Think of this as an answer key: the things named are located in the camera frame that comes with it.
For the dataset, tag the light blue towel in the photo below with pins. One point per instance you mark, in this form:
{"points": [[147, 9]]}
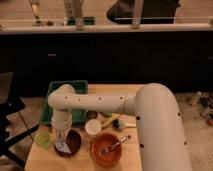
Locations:
{"points": [[61, 146]]}

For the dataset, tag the orange bowl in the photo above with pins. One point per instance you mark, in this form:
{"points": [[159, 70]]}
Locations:
{"points": [[99, 143]]}

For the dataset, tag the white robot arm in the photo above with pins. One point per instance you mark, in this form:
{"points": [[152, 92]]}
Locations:
{"points": [[158, 119]]}

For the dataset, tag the green plastic tray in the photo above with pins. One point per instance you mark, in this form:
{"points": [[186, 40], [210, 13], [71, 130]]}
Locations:
{"points": [[78, 115]]}

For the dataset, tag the light green cup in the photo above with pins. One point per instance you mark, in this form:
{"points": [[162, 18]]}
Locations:
{"points": [[42, 139]]}

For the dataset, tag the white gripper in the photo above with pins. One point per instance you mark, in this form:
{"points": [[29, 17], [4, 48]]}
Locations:
{"points": [[61, 126]]}

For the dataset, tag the black office chair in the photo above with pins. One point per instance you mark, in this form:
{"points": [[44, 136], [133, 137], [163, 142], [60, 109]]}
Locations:
{"points": [[9, 105]]}

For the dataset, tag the small dark cup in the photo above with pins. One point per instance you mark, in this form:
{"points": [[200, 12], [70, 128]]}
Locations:
{"points": [[91, 115]]}

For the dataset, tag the metal spoon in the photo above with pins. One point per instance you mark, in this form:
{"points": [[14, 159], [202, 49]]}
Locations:
{"points": [[115, 145]]}

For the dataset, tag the yellow banana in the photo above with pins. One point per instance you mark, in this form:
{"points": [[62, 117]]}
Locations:
{"points": [[108, 121]]}

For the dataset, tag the dark purple bowl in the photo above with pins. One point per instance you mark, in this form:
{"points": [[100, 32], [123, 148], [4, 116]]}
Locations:
{"points": [[73, 140]]}

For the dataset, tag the white cup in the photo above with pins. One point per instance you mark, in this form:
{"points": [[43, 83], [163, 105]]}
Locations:
{"points": [[93, 127]]}

